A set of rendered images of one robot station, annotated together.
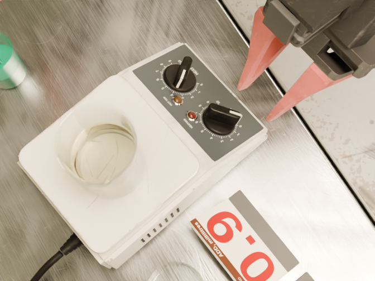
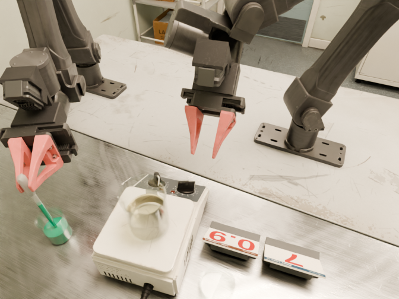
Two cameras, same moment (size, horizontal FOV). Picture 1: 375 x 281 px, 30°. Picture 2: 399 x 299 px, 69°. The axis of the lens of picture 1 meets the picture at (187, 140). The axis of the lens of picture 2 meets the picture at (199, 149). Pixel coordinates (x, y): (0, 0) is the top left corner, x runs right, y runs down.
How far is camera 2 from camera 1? 0.27 m
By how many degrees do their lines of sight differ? 35
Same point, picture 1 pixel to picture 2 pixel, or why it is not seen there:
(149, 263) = (192, 282)
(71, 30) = (88, 200)
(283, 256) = (251, 236)
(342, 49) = (230, 98)
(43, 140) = (104, 234)
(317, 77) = (226, 115)
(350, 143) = (241, 179)
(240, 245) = (231, 239)
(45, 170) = (113, 247)
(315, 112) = (219, 176)
